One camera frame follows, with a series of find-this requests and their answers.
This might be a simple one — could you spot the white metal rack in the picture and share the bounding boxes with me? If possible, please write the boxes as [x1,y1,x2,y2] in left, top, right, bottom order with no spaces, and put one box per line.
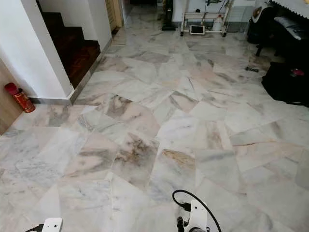
[180,0,231,37]

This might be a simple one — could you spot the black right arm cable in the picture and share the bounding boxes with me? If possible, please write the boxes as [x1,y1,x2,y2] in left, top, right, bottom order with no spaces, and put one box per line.
[172,189,223,232]

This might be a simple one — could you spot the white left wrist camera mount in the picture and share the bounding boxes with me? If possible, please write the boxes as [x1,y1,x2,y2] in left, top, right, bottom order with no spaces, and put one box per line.
[42,217,63,232]

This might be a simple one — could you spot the white plastic bottle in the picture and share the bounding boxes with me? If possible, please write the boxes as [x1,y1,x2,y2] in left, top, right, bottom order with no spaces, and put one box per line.
[212,14,224,32]

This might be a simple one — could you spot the light wooden cabinet panel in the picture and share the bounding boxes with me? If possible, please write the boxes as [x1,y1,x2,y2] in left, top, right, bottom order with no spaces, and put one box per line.
[0,59,25,135]

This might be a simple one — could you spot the white lace tablecloth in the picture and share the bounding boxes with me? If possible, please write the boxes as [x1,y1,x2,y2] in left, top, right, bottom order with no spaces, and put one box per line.
[270,0,309,16]

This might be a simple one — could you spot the black chair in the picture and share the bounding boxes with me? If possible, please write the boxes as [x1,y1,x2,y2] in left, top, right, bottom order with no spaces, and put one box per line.
[246,5,278,56]

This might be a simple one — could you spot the wooden door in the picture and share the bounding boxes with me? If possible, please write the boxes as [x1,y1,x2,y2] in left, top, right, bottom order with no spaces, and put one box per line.
[105,0,124,33]

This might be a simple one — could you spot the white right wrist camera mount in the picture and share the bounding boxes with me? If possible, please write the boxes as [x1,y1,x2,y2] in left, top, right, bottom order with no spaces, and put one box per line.
[188,200,209,232]

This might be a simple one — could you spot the black bag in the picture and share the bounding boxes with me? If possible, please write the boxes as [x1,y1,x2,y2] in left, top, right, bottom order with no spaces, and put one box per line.
[261,61,309,107]

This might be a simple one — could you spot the white framed tablet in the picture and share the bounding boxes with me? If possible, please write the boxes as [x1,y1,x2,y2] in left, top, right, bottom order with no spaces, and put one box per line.
[189,25,206,35]

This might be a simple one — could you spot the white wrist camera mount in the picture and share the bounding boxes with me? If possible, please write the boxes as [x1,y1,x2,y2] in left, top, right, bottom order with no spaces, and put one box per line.
[42,217,63,232]
[188,200,209,232]

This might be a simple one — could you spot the dark wooden staircase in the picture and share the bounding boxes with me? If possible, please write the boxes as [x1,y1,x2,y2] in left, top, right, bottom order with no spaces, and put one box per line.
[42,12,101,89]

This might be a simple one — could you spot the red gold cylindrical tin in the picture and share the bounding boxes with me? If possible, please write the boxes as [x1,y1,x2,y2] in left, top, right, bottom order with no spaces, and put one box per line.
[4,82,36,114]

